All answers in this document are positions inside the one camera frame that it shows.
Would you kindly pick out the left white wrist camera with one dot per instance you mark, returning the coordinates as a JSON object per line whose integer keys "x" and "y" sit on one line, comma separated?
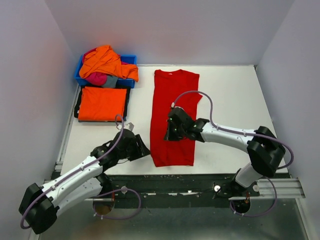
{"x": 129, "y": 126}

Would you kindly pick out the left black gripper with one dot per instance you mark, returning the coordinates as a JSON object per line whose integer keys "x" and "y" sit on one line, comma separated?
{"x": 142, "y": 147}

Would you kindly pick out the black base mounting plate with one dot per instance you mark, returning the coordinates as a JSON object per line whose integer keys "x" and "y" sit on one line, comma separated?
{"x": 168, "y": 191}

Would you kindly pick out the grey crumpled garment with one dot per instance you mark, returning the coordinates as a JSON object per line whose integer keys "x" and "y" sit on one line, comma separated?
{"x": 111, "y": 82}

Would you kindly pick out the crumpled orange t shirt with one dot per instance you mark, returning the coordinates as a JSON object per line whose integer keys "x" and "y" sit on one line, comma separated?
{"x": 105, "y": 60}

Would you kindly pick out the black tray under stack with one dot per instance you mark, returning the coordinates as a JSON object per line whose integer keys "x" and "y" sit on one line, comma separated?
{"x": 128, "y": 93}

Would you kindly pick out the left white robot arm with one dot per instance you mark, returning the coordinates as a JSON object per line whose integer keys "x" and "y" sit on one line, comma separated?
{"x": 41, "y": 205}

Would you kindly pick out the aluminium extrusion rail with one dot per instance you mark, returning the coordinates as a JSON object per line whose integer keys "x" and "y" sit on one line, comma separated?
{"x": 286, "y": 188}

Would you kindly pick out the blue plastic bin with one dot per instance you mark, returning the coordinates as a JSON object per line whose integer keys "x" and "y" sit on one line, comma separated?
{"x": 126, "y": 58}

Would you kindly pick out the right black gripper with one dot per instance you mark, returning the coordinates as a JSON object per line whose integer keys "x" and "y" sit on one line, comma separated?
{"x": 168, "y": 136}

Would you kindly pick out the folded orange t shirt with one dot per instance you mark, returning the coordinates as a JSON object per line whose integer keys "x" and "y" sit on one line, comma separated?
{"x": 101, "y": 103}

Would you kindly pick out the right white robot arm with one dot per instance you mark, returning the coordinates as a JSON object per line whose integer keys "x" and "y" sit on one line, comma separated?
{"x": 263, "y": 148}

